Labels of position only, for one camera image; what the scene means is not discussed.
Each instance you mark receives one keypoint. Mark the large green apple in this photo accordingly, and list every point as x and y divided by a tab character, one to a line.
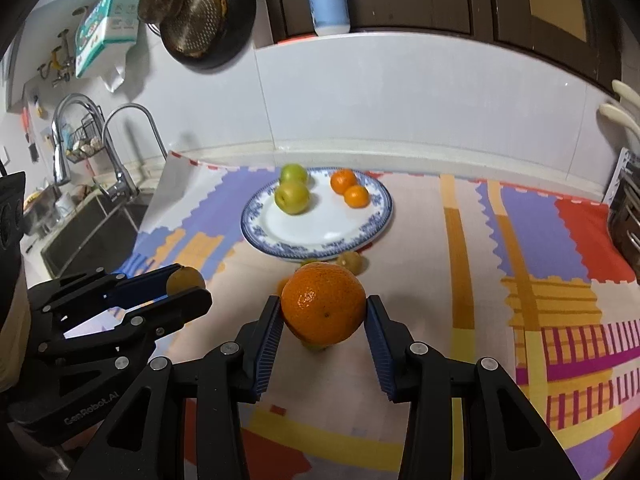
292	197

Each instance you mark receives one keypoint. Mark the blue white porcelain plate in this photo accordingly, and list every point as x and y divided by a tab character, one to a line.
325	229

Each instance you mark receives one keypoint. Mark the wire sink basket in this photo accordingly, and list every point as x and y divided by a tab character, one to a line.
83	142

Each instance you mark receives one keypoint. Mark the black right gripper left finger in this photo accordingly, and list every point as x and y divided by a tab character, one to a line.
143	436

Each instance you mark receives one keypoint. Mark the orange lemon-shaped citrus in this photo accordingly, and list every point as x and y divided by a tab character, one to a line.
281	285

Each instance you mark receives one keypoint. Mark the small yellowish lime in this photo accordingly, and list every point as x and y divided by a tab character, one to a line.
183	279

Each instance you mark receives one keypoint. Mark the green round lime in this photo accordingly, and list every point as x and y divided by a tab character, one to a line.
314	347

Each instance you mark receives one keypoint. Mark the white pot handle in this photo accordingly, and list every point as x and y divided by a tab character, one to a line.
626	92
620	117

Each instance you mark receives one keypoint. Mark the large orange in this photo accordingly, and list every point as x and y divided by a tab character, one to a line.
323	303

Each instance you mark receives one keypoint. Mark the brownish green lime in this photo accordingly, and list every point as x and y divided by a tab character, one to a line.
351	261

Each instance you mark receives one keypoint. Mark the steel kitchen sink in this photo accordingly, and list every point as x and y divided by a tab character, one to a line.
95	234

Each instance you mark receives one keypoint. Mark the small green lime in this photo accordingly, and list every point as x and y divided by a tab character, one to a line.
308	261

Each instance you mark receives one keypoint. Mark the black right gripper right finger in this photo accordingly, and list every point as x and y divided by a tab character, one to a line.
504	437

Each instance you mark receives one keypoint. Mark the black frying pan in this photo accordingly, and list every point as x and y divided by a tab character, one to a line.
237	26

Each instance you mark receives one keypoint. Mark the brass perforated strainer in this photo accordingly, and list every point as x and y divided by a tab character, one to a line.
192	32

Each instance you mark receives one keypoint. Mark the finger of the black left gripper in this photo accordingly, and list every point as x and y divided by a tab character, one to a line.
145	323
84	295

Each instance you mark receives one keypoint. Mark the teal white cardboard box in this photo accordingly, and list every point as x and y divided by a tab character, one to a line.
105	34

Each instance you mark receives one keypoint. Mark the dark wooden window frame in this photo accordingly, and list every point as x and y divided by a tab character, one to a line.
582	36

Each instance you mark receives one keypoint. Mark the small orange mandarin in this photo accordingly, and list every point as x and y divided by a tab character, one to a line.
342	179

